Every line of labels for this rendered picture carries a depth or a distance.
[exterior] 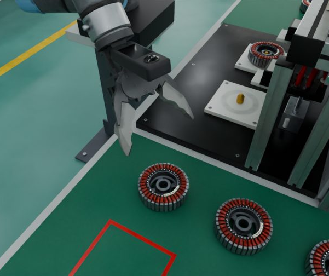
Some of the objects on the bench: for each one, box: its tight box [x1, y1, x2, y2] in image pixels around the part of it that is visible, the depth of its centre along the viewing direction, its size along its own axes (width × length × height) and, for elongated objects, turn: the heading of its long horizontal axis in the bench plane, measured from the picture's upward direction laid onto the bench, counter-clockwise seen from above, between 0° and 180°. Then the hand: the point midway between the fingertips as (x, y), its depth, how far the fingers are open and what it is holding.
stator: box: [214, 198, 273, 255], centre depth 63 cm, size 11×11×4 cm
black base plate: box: [136, 22, 329, 199], centre depth 96 cm, size 47×64×2 cm
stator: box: [138, 163, 189, 212], centre depth 69 cm, size 11×11×4 cm
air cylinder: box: [278, 96, 310, 134], centre depth 81 cm, size 5×8×6 cm
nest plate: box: [204, 80, 267, 130], centre depth 88 cm, size 15×15×1 cm
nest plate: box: [234, 44, 287, 74], centre depth 102 cm, size 15×15×1 cm
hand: (164, 137), depth 57 cm, fingers open, 14 cm apart
